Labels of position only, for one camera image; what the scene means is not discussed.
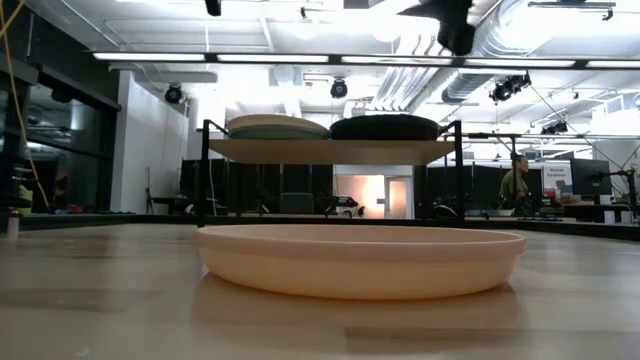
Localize white poster sign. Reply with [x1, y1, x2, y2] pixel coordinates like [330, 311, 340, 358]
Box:
[542, 164, 574, 191]

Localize yellow green bottle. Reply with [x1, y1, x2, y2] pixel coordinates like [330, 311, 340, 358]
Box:
[17, 183, 34, 216]

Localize white wheeled robot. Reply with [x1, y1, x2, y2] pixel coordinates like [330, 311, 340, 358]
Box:
[324, 195, 366, 219]

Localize black track light cluster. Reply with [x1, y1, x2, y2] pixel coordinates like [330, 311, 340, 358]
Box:
[488, 72, 533, 105]
[539, 119, 570, 135]

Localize wooden shelf black metal frame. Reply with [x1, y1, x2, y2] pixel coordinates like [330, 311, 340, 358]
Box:
[197, 118, 467, 227]

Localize black computer monitor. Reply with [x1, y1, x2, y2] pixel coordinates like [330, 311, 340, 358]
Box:
[569, 158, 614, 198]

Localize lit glass door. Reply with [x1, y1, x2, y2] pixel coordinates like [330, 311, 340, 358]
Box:
[384, 175, 414, 219]

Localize black partition panels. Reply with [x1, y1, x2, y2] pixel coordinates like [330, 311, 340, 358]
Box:
[179, 158, 335, 216]

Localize black plate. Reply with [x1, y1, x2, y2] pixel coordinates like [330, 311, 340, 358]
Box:
[328, 113, 442, 142]

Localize cream plate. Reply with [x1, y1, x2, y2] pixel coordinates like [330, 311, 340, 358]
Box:
[194, 223, 528, 301]

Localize yellow hanging cable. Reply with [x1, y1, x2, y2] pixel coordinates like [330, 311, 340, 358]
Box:
[0, 0, 51, 211]

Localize silver ventilation duct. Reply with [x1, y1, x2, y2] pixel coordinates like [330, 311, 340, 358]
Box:
[442, 0, 551, 104]

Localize overhead led light bar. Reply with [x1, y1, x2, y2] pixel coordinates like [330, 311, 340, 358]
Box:
[91, 50, 640, 70]

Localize peach plate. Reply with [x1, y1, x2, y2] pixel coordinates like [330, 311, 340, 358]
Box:
[226, 113, 331, 136]

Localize person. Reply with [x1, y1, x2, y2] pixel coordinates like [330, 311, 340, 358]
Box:
[498, 153, 532, 212]

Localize light blue plate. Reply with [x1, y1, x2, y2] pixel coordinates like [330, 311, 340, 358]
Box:
[228, 124, 331, 141]

